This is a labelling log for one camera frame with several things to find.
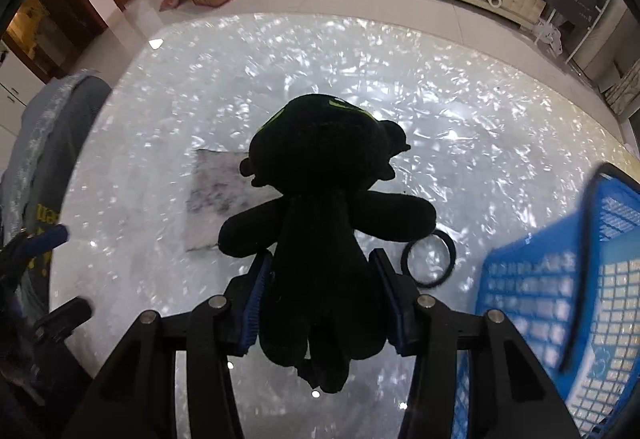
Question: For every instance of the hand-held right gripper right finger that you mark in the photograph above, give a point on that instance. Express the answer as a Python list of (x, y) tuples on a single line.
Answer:
[(397, 309)]

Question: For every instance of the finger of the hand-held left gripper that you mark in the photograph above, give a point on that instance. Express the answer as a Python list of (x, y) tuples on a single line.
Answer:
[(65, 314), (47, 237)]

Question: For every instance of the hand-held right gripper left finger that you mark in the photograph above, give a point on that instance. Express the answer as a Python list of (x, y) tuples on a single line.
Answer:
[(252, 304)]

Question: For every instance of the black plush toy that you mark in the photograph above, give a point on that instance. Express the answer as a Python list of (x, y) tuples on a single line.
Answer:
[(320, 219)]

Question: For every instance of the blue plastic basket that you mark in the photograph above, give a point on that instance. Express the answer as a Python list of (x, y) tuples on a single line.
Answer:
[(540, 299)]

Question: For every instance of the grey speckled cloth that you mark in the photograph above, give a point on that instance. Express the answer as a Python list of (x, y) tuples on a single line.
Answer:
[(215, 199)]

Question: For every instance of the white cabinet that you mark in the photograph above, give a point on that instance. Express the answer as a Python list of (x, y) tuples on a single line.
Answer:
[(10, 79)]

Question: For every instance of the white plastic bag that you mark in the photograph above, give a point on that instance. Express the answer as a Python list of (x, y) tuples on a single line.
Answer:
[(547, 34)]

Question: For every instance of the patterned curtain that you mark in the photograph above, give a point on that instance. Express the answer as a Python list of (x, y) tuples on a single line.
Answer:
[(627, 91)]

